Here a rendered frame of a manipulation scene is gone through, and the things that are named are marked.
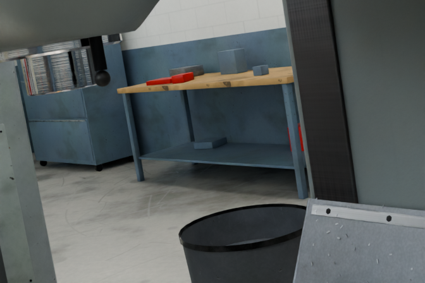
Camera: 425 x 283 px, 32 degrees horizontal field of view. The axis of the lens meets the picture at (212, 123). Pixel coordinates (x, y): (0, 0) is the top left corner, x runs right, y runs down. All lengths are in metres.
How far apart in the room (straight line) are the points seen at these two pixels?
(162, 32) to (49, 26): 7.14
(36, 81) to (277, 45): 5.87
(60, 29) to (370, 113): 0.43
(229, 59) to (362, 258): 5.55
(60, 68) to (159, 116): 7.36
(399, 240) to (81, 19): 0.46
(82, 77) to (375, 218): 0.42
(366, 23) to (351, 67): 0.05
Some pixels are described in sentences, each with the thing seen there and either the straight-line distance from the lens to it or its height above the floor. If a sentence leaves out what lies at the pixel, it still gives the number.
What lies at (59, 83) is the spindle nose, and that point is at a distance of 0.47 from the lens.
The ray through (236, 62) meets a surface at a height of 0.98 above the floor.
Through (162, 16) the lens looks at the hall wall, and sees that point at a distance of 7.53.
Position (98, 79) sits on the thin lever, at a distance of 0.45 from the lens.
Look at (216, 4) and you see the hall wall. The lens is 6.85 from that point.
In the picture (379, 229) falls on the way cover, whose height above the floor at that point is 1.07.
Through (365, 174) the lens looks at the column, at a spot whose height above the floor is 1.12.
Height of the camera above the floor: 1.31
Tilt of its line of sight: 7 degrees down
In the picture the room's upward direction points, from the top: 9 degrees counter-clockwise
